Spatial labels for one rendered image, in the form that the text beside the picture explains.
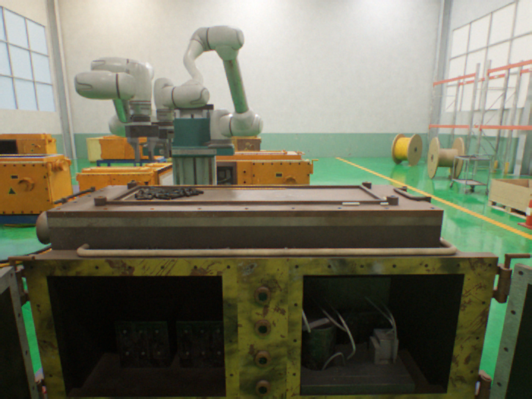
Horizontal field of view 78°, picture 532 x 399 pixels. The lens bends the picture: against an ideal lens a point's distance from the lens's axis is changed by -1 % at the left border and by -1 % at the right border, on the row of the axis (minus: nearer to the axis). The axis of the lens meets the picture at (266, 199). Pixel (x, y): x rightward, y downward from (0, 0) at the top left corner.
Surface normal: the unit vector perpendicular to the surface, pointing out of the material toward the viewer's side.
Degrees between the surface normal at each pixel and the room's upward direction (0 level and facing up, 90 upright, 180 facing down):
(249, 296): 90
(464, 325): 90
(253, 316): 90
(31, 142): 90
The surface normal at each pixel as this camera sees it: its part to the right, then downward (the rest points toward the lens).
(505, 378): -0.89, 0.11
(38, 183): 0.04, 0.22
